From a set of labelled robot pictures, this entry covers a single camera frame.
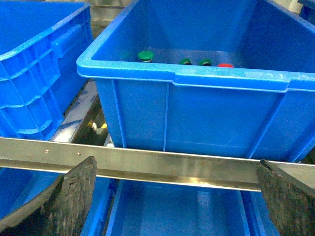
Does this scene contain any red mushroom push button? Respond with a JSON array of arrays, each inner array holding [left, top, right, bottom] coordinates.
[[217, 63, 234, 68]]

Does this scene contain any green mushroom push button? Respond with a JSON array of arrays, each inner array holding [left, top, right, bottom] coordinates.
[[137, 51, 155, 63]]

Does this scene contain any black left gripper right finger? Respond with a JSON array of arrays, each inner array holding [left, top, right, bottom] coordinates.
[[256, 160, 315, 236]]

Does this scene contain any lower blue bin left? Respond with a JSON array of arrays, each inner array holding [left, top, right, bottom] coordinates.
[[0, 168, 114, 236]]

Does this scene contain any blue plastic bin with buttons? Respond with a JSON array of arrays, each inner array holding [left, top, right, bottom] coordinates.
[[77, 0, 315, 162]]

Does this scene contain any lower blue bin centre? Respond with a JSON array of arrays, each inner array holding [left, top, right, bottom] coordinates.
[[106, 180, 278, 236]]

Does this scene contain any steel shelf front rail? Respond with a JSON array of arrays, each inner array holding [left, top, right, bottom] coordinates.
[[0, 136, 315, 192]]

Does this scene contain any steel roller track divider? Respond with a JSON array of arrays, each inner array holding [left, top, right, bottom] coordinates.
[[50, 80, 106, 146]]

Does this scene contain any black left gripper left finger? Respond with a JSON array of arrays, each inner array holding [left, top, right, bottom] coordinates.
[[0, 156, 96, 236]]

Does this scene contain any ribbed blue plastic crate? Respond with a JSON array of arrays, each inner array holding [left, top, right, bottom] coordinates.
[[0, 0, 93, 141]]

